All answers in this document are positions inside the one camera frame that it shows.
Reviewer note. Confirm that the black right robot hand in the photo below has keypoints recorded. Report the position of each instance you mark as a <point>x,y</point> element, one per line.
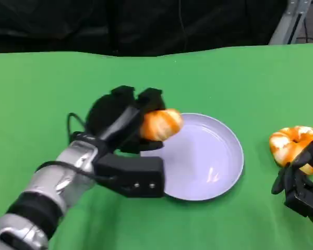
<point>300,190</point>

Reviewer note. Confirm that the black backdrop curtain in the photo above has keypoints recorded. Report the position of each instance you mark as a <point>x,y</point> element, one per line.
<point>94,23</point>

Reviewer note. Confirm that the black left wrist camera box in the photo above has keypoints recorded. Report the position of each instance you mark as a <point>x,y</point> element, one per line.
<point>135,172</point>

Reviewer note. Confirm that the orange and white bread roll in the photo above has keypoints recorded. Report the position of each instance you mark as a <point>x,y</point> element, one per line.
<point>161,125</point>
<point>284,145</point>

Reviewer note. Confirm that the grey metal frame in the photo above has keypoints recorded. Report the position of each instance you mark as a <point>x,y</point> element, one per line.
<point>283,28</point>

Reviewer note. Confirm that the lilac plate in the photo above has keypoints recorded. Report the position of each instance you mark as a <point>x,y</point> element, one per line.
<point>203,156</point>

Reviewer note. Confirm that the green table cloth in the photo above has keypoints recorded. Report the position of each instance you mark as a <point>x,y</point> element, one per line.
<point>172,78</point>

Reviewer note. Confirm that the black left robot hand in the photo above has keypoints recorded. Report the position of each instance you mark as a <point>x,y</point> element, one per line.
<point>107,114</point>

